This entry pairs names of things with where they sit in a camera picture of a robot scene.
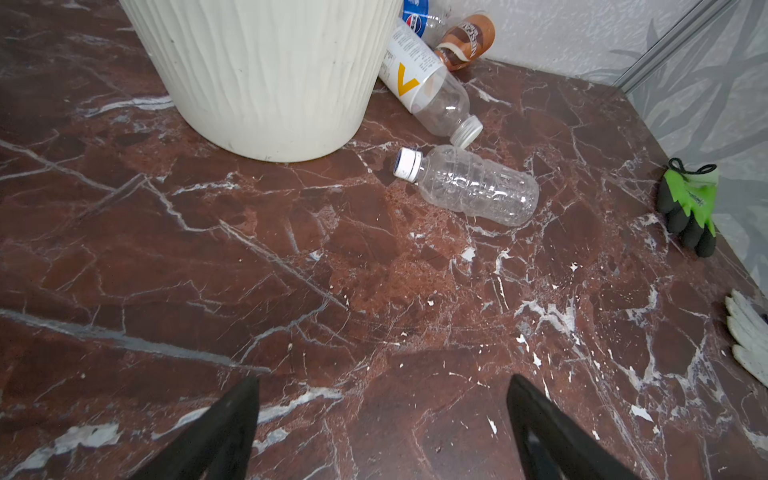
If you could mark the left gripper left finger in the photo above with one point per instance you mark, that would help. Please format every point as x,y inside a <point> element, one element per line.
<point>217,445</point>

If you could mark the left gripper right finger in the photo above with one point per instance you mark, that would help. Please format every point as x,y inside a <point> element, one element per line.
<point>550,444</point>

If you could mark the clear crushed plastic bottle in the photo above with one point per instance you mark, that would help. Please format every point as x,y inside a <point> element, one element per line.
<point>463,182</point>

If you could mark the white label bottle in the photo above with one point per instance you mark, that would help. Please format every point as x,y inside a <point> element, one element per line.
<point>427,89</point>

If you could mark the brown tea bottle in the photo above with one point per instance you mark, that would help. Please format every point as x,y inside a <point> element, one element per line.
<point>467,41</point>

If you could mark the blue label bottle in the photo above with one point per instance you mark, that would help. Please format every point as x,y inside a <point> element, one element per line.
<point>429,19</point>

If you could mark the cream plastic waste bin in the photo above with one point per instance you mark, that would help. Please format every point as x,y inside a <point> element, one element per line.
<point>276,81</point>

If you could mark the white knit work glove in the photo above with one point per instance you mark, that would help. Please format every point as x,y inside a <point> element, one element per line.
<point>749,330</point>

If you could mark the green black work glove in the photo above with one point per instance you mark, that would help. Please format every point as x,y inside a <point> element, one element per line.
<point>687,199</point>

